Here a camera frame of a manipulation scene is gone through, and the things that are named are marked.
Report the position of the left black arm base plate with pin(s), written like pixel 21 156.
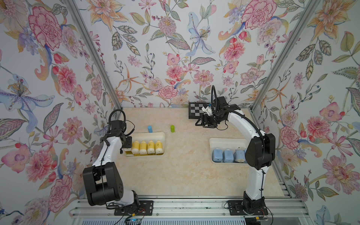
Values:
pixel 141 208

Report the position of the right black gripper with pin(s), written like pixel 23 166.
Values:
pixel 207 123

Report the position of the left white storage tray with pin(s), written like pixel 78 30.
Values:
pixel 146 137

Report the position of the aluminium mounting rail frame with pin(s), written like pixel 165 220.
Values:
pixel 199 210

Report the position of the white storage tray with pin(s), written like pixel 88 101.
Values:
pixel 228 143
pixel 146 137

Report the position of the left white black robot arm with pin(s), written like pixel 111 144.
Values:
pixel 102 181

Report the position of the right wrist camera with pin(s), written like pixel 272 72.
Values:
pixel 207 110

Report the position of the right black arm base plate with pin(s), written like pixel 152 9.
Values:
pixel 241 208

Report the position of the right white storage tray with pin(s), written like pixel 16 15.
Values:
pixel 228 143

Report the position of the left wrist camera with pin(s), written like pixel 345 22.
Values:
pixel 117 126

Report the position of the black white checkerboard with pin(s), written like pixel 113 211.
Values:
pixel 195 109

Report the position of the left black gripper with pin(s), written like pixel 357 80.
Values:
pixel 129 142

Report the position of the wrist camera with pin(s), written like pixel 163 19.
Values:
pixel 117 126
pixel 207 110

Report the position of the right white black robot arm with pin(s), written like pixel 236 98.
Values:
pixel 259 155

